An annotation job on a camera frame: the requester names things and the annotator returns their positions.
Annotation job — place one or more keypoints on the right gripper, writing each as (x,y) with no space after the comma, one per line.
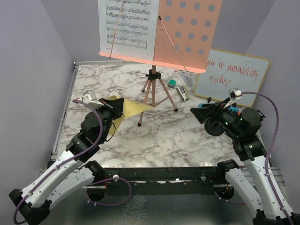
(215,108)

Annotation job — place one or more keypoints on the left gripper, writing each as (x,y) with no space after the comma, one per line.
(115,106)

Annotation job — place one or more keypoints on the yellow sheet music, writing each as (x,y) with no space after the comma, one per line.
(130,108)

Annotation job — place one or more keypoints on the blue toy microphone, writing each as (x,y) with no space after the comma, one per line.
(231,108)

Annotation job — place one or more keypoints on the pink music stand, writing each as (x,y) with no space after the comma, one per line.
(184,35)

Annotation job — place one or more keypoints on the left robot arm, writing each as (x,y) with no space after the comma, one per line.
(33,202)

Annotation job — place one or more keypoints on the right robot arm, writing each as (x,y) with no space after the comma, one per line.
(264,198)

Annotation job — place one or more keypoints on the white stapler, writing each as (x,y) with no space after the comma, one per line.
(183,92)

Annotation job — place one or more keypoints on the packaged item flat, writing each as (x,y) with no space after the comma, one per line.
(187,78)

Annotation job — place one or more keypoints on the green whiteboard eraser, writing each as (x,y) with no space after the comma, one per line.
(171,83)

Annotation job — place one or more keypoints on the white sheet music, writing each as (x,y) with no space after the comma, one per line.
(127,28)

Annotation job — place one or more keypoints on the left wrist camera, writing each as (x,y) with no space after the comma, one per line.
(89,97)

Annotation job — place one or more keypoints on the small whiteboard yellow frame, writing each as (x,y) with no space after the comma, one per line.
(229,70)

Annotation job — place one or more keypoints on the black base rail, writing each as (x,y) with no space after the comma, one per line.
(159,181)

